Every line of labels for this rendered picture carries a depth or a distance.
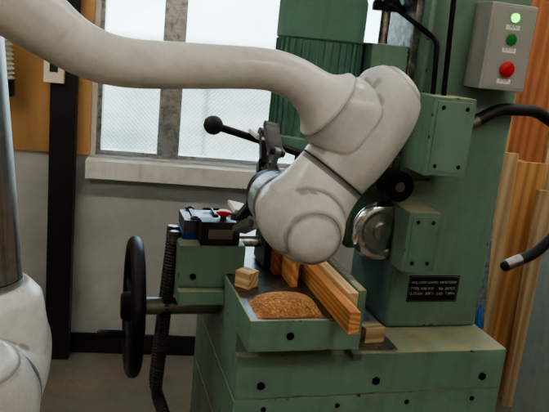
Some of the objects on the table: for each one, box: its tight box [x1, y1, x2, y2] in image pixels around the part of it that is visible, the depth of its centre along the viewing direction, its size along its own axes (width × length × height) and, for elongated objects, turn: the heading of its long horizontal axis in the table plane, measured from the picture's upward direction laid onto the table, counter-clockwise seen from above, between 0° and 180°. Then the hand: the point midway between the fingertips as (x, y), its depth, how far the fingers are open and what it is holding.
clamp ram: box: [239, 229, 272, 267], centre depth 143 cm, size 9×8×9 cm
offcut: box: [234, 266, 259, 290], centre depth 131 cm, size 3×3×3 cm
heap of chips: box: [247, 292, 325, 318], centre depth 121 cm, size 8×12×3 cm
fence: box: [327, 260, 367, 319], centre depth 148 cm, size 60×2×6 cm, turn 173°
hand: (246, 169), depth 123 cm, fingers open, 13 cm apart
